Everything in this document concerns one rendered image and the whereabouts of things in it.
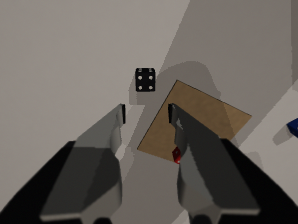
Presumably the black die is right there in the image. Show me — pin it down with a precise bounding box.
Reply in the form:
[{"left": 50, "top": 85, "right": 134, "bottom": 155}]
[{"left": 135, "top": 68, "right": 156, "bottom": 92}]

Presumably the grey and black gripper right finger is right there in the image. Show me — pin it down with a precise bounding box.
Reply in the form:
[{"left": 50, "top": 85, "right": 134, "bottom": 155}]
[{"left": 168, "top": 103, "right": 298, "bottom": 224}]

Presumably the blue die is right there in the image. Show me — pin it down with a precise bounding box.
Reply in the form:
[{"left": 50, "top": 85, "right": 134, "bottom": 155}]
[{"left": 287, "top": 118, "right": 298, "bottom": 138}]

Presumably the red die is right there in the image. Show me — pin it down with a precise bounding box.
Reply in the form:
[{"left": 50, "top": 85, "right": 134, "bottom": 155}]
[{"left": 172, "top": 147, "right": 180, "bottom": 164}]

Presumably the tan flat mat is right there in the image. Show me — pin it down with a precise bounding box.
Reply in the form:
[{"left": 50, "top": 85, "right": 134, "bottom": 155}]
[{"left": 137, "top": 80, "right": 252, "bottom": 162}]

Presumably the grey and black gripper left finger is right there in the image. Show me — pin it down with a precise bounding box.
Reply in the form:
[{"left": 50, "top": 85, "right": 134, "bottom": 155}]
[{"left": 0, "top": 104, "right": 125, "bottom": 224}]

